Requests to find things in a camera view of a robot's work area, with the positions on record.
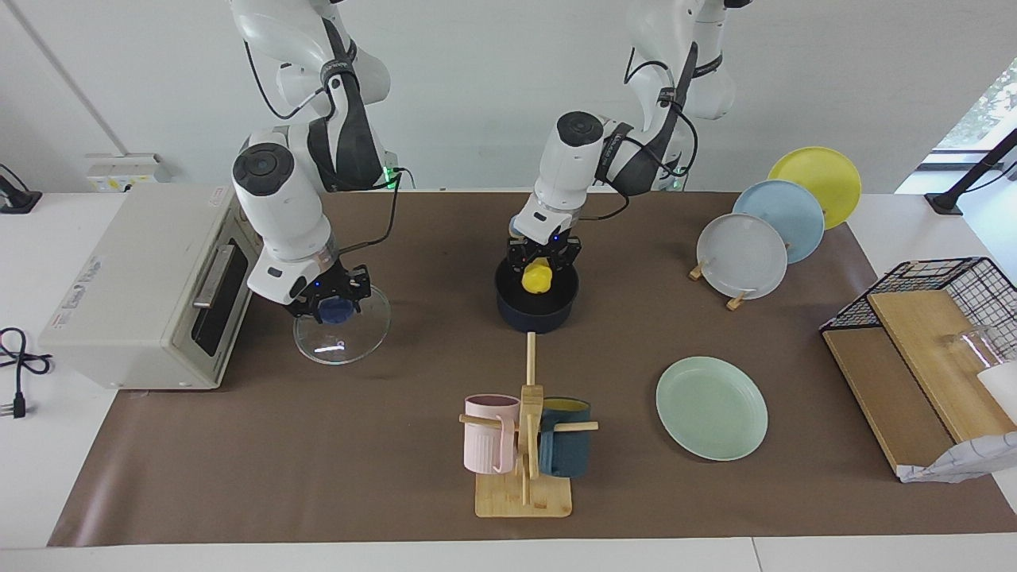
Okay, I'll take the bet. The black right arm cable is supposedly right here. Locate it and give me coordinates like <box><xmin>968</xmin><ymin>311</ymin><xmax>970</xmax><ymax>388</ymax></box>
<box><xmin>242</xmin><ymin>40</ymin><xmax>408</xmax><ymax>257</ymax></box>

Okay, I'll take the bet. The wooden plate rack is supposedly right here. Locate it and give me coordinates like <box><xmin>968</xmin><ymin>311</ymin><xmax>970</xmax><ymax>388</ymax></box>
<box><xmin>688</xmin><ymin>254</ymin><xmax>752</xmax><ymax>312</ymax></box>

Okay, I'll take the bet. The yellow plate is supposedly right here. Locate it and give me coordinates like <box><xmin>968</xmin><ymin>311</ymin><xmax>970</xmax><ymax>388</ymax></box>
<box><xmin>767</xmin><ymin>146</ymin><xmax>863</xmax><ymax>231</ymax></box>

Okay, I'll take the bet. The black wire basket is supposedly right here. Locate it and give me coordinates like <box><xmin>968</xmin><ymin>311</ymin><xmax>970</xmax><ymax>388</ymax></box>
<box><xmin>820</xmin><ymin>257</ymin><xmax>1017</xmax><ymax>362</ymax></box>

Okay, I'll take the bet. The wooden mug tree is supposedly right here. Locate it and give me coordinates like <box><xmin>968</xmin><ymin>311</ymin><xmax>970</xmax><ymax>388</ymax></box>
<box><xmin>459</xmin><ymin>332</ymin><xmax>599</xmax><ymax>519</ymax></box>

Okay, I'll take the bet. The bright window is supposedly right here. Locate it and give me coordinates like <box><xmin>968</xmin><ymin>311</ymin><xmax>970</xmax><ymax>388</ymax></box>
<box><xmin>926</xmin><ymin>60</ymin><xmax>1017</xmax><ymax>164</ymax></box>

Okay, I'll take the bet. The black power cord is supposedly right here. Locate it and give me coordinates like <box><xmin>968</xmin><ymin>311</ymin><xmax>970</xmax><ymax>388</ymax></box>
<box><xmin>0</xmin><ymin>327</ymin><xmax>55</xmax><ymax>420</ymax></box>

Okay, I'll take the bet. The wooden shelf rack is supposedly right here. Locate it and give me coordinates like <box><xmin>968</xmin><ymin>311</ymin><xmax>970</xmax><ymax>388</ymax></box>
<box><xmin>822</xmin><ymin>290</ymin><xmax>1017</xmax><ymax>477</ymax></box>

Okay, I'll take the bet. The glass lid blue knob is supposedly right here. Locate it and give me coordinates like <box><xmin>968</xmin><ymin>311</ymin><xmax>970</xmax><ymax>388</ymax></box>
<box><xmin>292</xmin><ymin>284</ymin><xmax>392</xmax><ymax>366</ymax></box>

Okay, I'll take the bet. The dark blue saucepan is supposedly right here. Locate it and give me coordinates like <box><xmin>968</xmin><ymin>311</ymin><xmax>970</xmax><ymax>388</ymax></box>
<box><xmin>494</xmin><ymin>253</ymin><xmax>579</xmax><ymax>334</ymax></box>

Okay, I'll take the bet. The pink ribbed mug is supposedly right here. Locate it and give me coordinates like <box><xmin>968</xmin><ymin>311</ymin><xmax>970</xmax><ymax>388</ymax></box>
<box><xmin>463</xmin><ymin>394</ymin><xmax>521</xmax><ymax>476</ymax></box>

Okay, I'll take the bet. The black angled stand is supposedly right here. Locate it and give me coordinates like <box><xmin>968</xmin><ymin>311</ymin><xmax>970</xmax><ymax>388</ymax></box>
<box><xmin>926</xmin><ymin>127</ymin><xmax>1017</xmax><ymax>215</ymax></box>

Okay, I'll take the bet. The grey plate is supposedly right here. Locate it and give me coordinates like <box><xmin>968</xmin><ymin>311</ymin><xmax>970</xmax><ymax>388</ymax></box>
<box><xmin>697</xmin><ymin>213</ymin><xmax>789</xmax><ymax>300</ymax></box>

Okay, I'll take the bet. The green plate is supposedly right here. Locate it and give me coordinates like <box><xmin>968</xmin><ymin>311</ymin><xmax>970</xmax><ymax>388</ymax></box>
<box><xmin>655</xmin><ymin>355</ymin><xmax>770</xmax><ymax>462</ymax></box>

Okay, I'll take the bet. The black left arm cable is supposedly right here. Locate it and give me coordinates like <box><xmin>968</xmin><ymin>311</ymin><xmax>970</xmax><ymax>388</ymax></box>
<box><xmin>584</xmin><ymin>48</ymin><xmax>702</xmax><ymax>222</ymax></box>

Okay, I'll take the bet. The white power strip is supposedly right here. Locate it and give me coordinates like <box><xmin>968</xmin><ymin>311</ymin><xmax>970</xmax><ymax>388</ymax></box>
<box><xmin>86</xmin><ymin>153</ymin><xmax>172</xmax><ymax>193</ymax></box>

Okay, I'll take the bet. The dark teal mug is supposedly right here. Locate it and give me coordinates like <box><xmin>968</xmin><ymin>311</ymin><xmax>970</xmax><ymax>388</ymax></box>
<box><xmin>538</xmin><ymin>397</ymin><xmax>593</xmax><ymax>478</ymax></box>

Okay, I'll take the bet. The black table clamp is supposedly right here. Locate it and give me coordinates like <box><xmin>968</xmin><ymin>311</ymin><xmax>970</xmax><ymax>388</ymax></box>
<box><xmin>0</xmin><ymin>163</ymin><xmax>42</xmax><ymax>214</ymax></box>

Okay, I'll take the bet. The white patterned cloth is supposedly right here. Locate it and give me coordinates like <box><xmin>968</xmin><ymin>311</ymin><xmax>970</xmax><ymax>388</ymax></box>
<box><xmin>898</xmin><ymin>431</ymin><xmax>1017</xmax><ymax>484</ymax></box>

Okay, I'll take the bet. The clear glass cup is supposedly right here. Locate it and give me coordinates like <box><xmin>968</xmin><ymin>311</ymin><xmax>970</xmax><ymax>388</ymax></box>
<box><xmin>942</xmin><ymin>326</ymin><xmax>1011</xmax><ymax>376</ymax></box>

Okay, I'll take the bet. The brown table mat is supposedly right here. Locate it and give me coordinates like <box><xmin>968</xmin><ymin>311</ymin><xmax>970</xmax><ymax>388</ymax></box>
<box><xmin>48</xmin><ymin>191</ymin><xmax>1017</xmax><ymax>547</ymax></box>

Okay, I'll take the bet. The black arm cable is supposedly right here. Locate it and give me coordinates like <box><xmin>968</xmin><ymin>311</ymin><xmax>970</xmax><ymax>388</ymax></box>
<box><xmin>584</xmin><ymin>48</ymin><xmax>702</xmax><ymax>222</ymax></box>
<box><xmin>242</xmin><ymin>40</ymin><xmax>408</xmax><ymax>257</ymax></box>

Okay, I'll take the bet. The light blue plate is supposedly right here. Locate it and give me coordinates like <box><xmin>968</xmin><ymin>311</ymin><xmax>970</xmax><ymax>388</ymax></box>
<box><xmin>732</xmin><ymin>180</ymin><xmax>826</xmax><ymax>265</ymax></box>

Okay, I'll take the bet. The beige toaster oven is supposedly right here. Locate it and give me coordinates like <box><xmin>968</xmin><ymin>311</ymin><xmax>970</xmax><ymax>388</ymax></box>
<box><xmin>38</xmin><ymin>183</ymin><xmax>271</xmax><ymax>392</ymax></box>

